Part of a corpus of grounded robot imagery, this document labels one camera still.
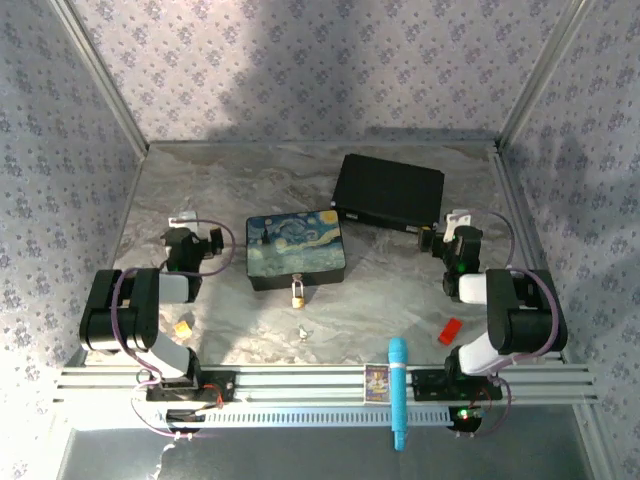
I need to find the aluminium front rail frame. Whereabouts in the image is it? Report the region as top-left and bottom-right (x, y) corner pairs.
(52, 364), (600, 405)

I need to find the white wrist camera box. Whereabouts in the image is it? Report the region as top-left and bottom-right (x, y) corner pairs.
(445, 209), (473, 234)
(168, 211), (199, 232)

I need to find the starry night painted box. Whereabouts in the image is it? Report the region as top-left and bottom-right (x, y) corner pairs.
(245, 209), (347, 293)

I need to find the small picture card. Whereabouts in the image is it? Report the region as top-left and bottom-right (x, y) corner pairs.
(363, 363), (392, 404)

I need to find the aluminium side rail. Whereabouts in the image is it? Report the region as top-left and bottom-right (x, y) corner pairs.
(492, 142), (569, 362)

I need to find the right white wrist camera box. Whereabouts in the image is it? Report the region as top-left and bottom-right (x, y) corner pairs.
(445, 209), (473, 234)

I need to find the black bracket under duct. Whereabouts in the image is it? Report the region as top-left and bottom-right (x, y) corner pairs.
(165, 408), (206, 434)

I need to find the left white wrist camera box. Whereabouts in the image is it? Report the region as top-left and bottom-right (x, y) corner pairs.
(168, 211), (199, 232)

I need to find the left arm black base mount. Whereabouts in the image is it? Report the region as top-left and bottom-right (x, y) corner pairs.
(146, 369), (237, 404)

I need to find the black hard case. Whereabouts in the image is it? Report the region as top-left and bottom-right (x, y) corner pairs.
(330, 153), (446, 235)

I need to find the blue marker pen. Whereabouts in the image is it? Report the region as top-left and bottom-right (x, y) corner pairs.
(388, 337), (411, 452)

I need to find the red rectangular block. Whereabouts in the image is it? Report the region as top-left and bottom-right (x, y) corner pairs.
(437, 317), (464, 347)

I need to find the small brass padlock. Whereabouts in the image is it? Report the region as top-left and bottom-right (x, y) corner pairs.
(290, 273), (308, 310)

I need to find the slotted grey cable duct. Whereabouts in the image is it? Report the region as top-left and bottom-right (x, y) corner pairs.
(154, 405), (459, 430)

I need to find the circuit board with LEDs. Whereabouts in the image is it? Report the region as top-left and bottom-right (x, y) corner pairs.
(448, 405), (485, 434)

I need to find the aluminium corner post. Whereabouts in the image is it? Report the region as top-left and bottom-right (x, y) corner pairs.
(49, 0), (150, 152)
(497, 0), (596, 147)

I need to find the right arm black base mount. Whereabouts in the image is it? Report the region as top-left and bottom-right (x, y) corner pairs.
(410, 368), (503, 402)

